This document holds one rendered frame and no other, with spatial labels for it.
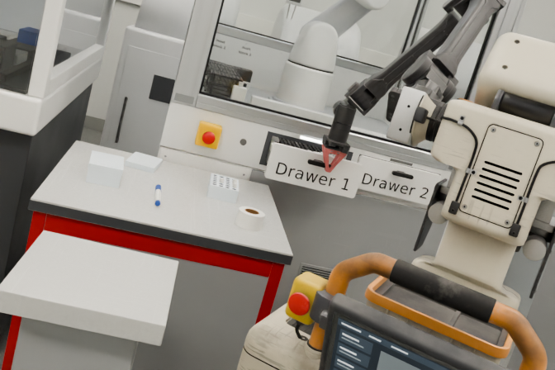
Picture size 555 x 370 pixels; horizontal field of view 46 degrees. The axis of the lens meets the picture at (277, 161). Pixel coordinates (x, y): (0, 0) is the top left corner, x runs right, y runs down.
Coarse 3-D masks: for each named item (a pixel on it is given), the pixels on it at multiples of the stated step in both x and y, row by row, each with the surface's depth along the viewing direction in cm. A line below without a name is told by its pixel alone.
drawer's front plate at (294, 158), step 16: (272, 160) 198; (288, 160) 199; (304, 160) 199; (272, 176) 199; (304, 176) 200; (320, 176) 201; (336, 176) 202; (352, 176) 202; (336, 192) 203; (352, 192) 204
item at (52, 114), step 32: (64, 0) 175; (96, 64) 274; (0, 96) 176; (32, 96) 179; (64, 96) 213; (0, 128) 178; (32, 128) 179; (64, 128) 244; (0, 160) 187; (32, 160) 196; (0, 192) 189; (32, 192) 209; (0, 224) 192; (0, 256) 194; (0, 320) 207
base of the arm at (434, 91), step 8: (424, 80) 142; (392, 88) 139; (400, 88) 139; (416, 88) 139; (424, 88) 139; (432, 88) 140; (392, 96) 139; (432, 96) 138; (440, 96) 142; (392, 104) 140; (440, 104) 135; (392, 112) 142
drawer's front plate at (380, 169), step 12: (360, 156) 217; (372, 168) 218; (384, 168) 218; (396, 168) 219; (408, 168) 219; (360, 180) 218; (372, 180) 219; (396, 180) 220; (408, 180) 220; (420, 180) 221; (432, 180) 221; (384, 192) 220; (396, 192) 221; (408, 192) 221; (420, 192) 222; (432, 192) 222
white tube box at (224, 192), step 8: (216, 176) 194; (224, 176) 196; (208, 184) 192; (216, 184) 185; (224, 184) 187; (208, 192) 184; (216, 192) 184; (224, 192) 184; (232, 192) 184; (224, 200) 185; (232, 200) 185
